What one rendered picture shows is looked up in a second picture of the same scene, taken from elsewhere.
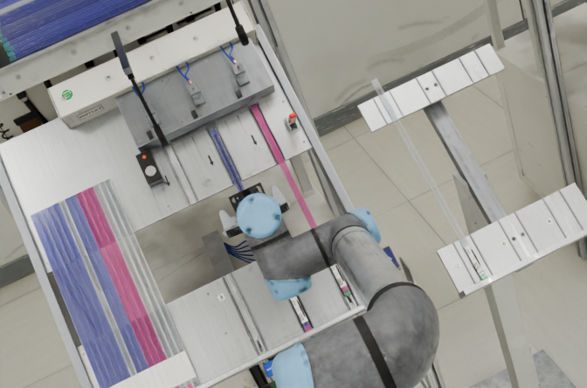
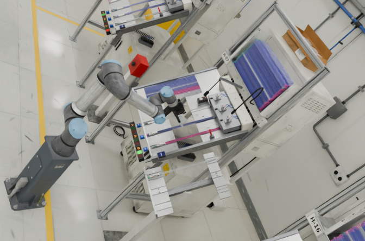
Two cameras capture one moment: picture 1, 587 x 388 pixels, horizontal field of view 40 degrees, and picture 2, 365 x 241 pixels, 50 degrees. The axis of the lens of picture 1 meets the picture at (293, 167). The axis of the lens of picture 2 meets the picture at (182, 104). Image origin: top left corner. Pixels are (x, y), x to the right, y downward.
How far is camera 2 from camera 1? 1.79 m
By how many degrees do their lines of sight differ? 44
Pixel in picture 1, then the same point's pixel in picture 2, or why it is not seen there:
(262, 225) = (163, 90)
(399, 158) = not seen: outside the picture
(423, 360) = (108, 82)
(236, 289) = not seen: hidden behind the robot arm
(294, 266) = (152, 100)
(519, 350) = (134, 231)
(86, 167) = (206, 87)
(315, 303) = (154, 138)
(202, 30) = (243, 111)
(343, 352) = (114, 68)
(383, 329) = (117, 75)
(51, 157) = (211, 80)
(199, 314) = not seen: hidden behind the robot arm
